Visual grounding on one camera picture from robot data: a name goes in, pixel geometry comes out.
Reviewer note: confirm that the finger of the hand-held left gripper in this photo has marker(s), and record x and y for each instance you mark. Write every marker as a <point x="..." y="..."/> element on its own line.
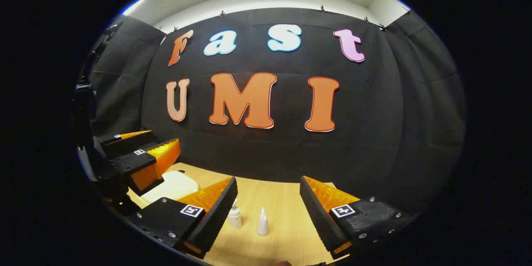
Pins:
<point x="124" y="143"/>
<point x="133" y="162"/>

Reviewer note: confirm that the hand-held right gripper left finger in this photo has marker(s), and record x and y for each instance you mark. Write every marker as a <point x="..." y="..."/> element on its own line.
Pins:
<point x="220" y="212"/>

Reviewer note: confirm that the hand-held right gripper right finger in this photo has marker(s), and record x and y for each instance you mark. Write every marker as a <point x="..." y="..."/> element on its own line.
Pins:
<point x="318" y="216"/>

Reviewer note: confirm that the white pump bottle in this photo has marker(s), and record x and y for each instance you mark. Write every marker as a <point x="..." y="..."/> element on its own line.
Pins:
<point x="235" y="218"/>

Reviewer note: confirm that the white squeeze tube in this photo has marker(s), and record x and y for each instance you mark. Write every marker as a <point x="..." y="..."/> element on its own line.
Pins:
<point x="262" y="224"/>

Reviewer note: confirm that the pale yellow small suitcase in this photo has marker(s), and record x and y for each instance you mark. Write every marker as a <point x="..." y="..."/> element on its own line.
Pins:
<point x="174" y="185"/>

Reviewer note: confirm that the black backdrop cloth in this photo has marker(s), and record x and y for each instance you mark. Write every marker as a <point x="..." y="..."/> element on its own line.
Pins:
<point x="374" y="133"/>

